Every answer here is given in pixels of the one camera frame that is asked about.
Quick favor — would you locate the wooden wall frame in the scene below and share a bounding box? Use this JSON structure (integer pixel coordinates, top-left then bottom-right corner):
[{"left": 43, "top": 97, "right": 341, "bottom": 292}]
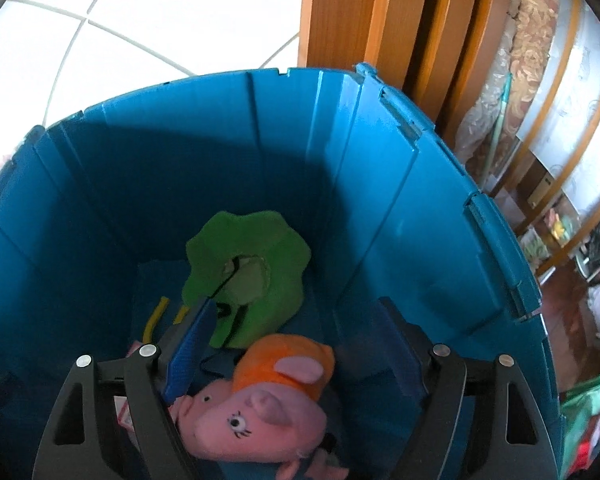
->
[{"left": 297, "top": 0, "right": 521, "bottom": 126}]

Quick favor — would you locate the green handled stick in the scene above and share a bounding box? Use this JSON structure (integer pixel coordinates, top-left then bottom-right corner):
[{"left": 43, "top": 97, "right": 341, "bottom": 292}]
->
[{"left": 482, "top": 72, "right": 513, "bottom": 181}]

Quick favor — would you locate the pink pig plush orange dress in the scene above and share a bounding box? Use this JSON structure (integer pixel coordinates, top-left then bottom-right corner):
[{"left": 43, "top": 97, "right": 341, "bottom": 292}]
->
[{"left": 169, "top": 334, "right": 351, "bottom": 480}]

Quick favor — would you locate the patterned rolled rug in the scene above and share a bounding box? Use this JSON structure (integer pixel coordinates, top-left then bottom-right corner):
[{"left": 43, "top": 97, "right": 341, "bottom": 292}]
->
[{"left": 455, "top": 0, "right": 566, "bottom": 171}]

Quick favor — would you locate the blue plastic storage container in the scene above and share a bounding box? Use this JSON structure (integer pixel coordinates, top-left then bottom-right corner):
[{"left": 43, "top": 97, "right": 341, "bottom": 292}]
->
[{"left": 0, "top": 62, "right": 566, "bottom": 480}]

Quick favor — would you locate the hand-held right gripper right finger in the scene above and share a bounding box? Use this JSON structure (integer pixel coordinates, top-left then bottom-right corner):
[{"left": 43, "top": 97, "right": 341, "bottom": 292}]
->
[{"left": 375, "top": 296, "right": 561, "bottom": 480}]

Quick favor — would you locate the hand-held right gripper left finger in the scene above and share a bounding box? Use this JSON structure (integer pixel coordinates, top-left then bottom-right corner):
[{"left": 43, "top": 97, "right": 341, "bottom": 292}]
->
[{"left": 32, "top": 296, "right": 218, "bottom": 480}]

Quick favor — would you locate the green shopping bag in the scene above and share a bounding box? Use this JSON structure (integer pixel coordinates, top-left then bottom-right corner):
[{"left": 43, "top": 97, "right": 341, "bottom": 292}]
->
[{"left": 560, "top": 375, "right": 600, "bottom": 480}]

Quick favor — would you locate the green plush hat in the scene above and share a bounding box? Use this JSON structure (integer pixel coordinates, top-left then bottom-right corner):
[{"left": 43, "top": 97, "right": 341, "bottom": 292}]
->
[{"left": 181, "top": 210, "right": 312, "bottom": 350}]

